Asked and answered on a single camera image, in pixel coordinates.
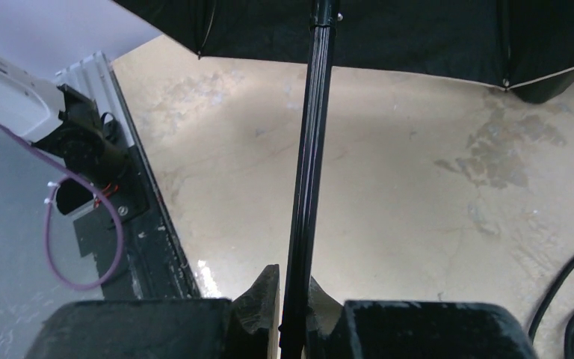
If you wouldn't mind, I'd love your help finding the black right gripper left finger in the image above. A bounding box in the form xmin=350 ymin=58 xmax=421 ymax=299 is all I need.
xmin=25 ymin=264 xmax=280 ymax=358

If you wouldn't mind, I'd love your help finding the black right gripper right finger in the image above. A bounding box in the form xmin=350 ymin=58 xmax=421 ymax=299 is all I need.
xmin=306 ymin=279 xmax=537 ymax=358

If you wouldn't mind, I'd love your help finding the beige folding umbrella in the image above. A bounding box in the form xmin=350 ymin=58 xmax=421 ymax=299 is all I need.
xmin=121 ymin=1 xmax=574 ymax=358

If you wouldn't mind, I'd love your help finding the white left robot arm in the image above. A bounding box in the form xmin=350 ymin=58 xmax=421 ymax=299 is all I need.
xmin=0 ymin=57 xmax=130 ymax=187

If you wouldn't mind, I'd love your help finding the aluminium frame rail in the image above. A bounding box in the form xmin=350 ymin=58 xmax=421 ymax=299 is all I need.
xmin=54 ymin=51 xmax=144 ymax=159

